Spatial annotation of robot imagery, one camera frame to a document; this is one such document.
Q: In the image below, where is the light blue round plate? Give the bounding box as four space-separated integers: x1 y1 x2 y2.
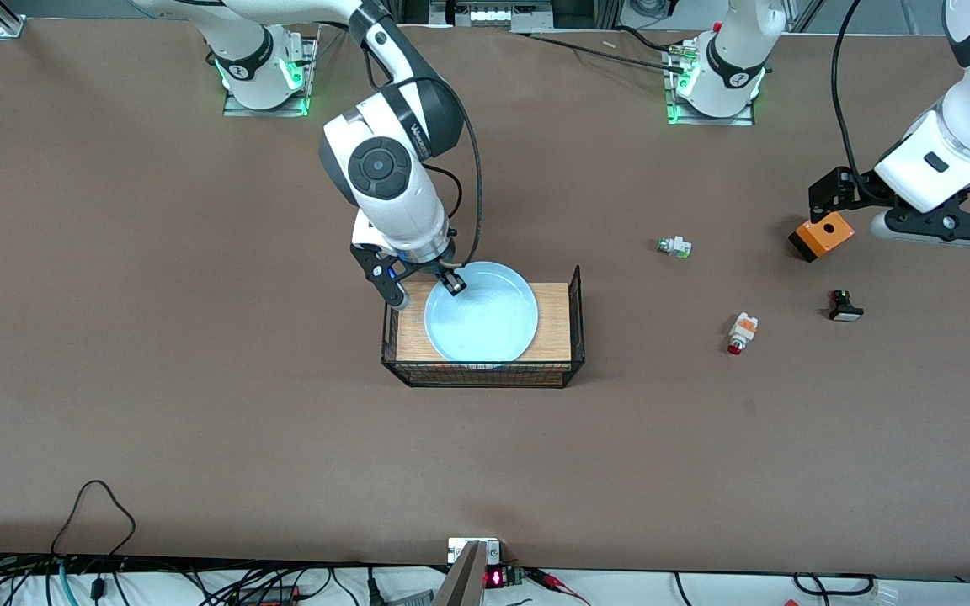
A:
424 261 539 364

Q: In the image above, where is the red push button switch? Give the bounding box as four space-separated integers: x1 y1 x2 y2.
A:
727 312 759 356

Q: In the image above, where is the orange button box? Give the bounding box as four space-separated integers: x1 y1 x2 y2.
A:
789 212 855 263

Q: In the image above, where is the black white push button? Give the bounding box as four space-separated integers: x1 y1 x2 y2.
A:
827 289 865 322

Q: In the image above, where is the white marker plate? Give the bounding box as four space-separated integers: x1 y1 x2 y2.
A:
448 537 502 566

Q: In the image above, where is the wooden rack board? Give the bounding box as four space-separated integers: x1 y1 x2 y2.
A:
397 281 573 363

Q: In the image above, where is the red clip lead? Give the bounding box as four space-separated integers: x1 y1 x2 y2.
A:
527 568 592 606

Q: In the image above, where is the black power adapter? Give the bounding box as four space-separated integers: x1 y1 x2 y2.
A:
236 584 301 606

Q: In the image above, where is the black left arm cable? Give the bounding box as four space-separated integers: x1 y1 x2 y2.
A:
830 0 873 196

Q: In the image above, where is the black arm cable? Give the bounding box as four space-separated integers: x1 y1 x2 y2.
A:
830 0 873 196
362 34 485 270

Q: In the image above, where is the black wire rack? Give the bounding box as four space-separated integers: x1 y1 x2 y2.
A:
381 264 584 389

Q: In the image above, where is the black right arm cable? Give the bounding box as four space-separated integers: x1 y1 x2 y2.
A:
362 34 485 270

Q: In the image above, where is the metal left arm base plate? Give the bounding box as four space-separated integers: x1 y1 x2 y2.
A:
666 38 757 127

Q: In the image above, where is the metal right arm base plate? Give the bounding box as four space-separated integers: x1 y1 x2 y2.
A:
222 34 312 118

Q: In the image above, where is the aluminium frame with light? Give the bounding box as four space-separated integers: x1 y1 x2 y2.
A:
429 0 555 35

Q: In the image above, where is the long black table cable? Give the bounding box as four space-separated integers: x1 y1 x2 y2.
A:
525 32 690 73

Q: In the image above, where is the grey metal camera bracket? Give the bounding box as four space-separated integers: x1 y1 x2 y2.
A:
432 540 488 606

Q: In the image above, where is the black coiled cable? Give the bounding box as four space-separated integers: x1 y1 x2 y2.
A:
791 571 878 598

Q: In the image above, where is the black looped cable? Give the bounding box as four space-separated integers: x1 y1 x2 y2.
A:
51 480 137 561

